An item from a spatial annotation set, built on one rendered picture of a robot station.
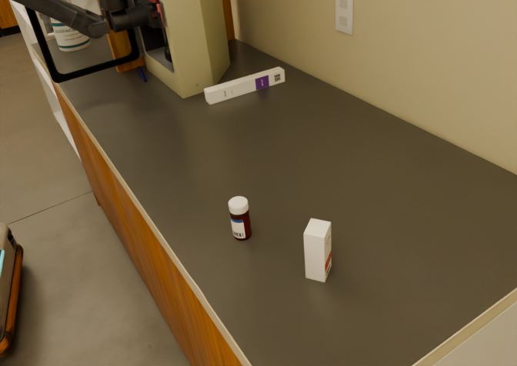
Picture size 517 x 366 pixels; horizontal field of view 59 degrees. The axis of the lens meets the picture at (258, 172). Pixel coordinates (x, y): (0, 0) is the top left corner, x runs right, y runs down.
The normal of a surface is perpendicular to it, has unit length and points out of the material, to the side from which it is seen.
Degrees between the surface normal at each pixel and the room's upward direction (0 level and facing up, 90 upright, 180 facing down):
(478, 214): 0
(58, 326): 0
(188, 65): 90
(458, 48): 90
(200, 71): 90
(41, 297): 0
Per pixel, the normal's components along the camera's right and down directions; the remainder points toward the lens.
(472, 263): -0.09, -0.82
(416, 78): -0.84, 0.37
